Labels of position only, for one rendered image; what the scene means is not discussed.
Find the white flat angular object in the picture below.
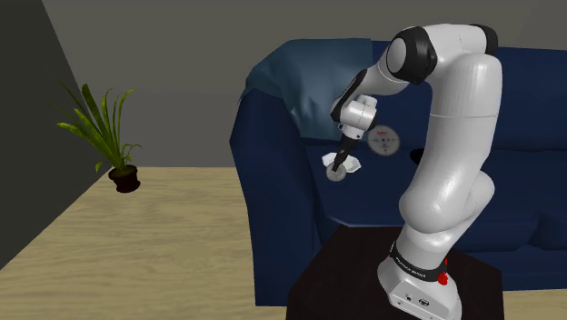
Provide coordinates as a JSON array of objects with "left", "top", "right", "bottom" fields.
[{"left": 322, "top": 152, "right": 363, "bottom": 174}]

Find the grey round saw blade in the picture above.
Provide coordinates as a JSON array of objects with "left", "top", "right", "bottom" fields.
[{"left": 366, "top": 125, "right": 401, "bottom": 156}]

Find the blue throw blanket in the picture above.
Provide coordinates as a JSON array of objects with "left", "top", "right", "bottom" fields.
[{"left": 239, "top": 37, "right": 374, "bottom": 141}]

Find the small grey round disc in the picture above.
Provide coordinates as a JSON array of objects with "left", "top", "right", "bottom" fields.
[{"left": 325, "top": 165, "right": 348, "bottom": 183}]

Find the green potted plant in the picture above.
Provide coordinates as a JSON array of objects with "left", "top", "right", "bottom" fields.
[{"left": 53, "top": 77, "right": 143, "bottom": 195}]

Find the dark blue sofa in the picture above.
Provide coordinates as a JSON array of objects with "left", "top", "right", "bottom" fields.
[{"left": 228, "top": 39, "right": 567, "bottom": 308}]

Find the dark robot stand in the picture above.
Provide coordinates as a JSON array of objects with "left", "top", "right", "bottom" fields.
[{"left": 285, "top": 223, "right": 506, "bottom": 320}]

